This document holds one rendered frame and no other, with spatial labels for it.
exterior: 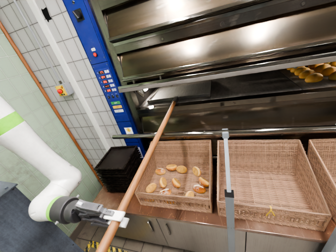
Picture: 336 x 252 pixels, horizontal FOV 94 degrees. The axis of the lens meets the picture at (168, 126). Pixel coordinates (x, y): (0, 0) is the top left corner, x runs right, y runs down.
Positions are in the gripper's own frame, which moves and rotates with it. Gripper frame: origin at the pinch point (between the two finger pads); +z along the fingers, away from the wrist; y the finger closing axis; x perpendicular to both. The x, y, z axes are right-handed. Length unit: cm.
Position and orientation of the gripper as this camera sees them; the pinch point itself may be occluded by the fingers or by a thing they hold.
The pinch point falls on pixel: (116, 218)
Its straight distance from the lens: 64.3
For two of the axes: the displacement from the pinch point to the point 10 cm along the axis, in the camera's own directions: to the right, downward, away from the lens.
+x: -2.5, 5.3, -8.1
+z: 9.4, -0.5, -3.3
